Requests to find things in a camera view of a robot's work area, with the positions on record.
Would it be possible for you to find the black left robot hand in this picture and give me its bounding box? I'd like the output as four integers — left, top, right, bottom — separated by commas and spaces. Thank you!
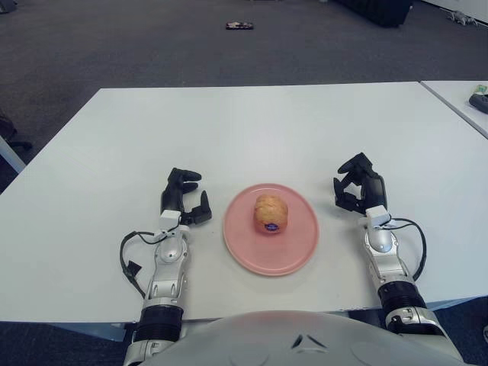
159, 167, 214, 226

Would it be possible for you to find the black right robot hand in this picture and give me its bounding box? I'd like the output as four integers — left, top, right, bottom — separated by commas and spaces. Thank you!
332, 152, 389, 218

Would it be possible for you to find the yellow-red apple with sticker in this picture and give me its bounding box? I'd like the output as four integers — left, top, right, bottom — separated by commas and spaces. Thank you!
253, 194, 289, 233

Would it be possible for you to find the pink round plate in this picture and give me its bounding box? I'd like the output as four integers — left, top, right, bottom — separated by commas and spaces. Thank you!
222, 182, 320, 278

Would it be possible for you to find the dark grey handheld controller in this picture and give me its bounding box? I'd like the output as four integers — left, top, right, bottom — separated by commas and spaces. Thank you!
467, 92, 488, 114

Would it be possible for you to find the silver robot torso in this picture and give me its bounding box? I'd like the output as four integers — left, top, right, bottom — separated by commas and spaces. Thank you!
152, 309, 462, 366

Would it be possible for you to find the dark chair base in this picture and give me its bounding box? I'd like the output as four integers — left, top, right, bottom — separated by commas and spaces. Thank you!
0, 110, 34, 149

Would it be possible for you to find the black furniture piece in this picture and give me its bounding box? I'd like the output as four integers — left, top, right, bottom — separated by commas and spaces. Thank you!
335, 0, 415, 27

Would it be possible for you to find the grey toy on floor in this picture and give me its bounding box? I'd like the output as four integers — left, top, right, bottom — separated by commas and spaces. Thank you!
448, 10, 477, 24

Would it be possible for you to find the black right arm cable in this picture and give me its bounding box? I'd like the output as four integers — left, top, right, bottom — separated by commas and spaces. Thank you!
387, 217, 427, 283

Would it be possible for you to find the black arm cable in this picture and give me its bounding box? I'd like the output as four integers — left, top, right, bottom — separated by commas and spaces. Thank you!
387, 217, 427, 283
120, 230, 176, 300

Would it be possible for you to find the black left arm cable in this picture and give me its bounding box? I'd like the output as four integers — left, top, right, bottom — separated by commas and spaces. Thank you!
120, 230, 176, 300

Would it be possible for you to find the white table frame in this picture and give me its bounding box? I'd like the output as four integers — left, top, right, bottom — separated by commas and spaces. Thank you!
426, 299, 488, 312

